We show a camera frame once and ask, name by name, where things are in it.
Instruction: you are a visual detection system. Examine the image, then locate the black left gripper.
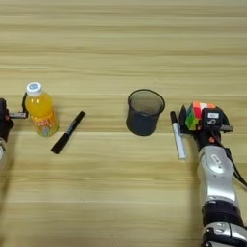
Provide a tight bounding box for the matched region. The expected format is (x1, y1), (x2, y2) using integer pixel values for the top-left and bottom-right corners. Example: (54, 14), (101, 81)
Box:
(0, 92), (30, 143)

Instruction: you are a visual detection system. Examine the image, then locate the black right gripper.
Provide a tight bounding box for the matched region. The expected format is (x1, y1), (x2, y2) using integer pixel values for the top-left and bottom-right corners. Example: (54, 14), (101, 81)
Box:
(178, 104), (234, 152)

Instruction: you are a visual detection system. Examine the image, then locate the multicolour puzzle cube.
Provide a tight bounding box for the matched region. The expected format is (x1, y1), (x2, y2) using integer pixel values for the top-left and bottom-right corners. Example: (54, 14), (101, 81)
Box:
(184, 100), (217, 131)

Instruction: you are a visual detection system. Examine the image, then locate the orange juice bottle white cap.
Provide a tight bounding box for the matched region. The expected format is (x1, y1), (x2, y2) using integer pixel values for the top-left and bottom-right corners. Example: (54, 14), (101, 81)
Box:
(25, 81), (60, 138)

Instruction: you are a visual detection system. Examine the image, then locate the white marker pen black cap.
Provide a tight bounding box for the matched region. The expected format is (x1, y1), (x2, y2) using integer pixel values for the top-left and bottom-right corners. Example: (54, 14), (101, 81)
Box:
(169, 110), (187, 161)

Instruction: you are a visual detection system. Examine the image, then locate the black mesh pen cup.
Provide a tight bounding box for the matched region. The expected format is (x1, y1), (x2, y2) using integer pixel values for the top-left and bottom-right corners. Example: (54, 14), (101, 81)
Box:
(125, 88), (166, 137)

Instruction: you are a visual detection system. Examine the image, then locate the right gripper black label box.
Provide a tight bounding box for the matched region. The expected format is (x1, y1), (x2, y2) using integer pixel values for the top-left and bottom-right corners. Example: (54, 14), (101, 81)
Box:
(201, 108), (225, 127)

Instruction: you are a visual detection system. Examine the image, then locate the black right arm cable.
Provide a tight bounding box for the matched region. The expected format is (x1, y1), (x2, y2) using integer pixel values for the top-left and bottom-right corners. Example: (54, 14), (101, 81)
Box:
(221, 147), (247, 188)

